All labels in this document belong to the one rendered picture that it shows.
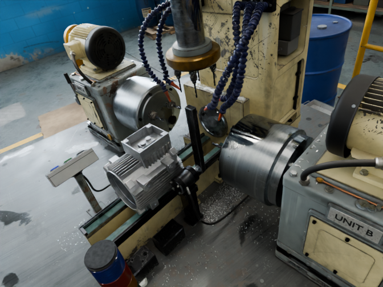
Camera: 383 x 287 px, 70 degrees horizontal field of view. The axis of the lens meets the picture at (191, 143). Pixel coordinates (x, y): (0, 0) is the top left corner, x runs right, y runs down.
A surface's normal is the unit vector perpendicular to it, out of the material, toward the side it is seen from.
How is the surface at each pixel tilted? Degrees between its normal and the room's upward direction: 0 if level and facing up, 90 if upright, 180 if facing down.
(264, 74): 90
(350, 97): 35
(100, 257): 0
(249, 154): 47
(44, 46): 90
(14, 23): 90
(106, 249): 0
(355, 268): 90
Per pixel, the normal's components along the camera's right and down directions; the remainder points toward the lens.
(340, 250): -0.69, 0.53
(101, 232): 0.72, 0.36
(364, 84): -0.26, -0.67
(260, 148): -0.48, -0.37
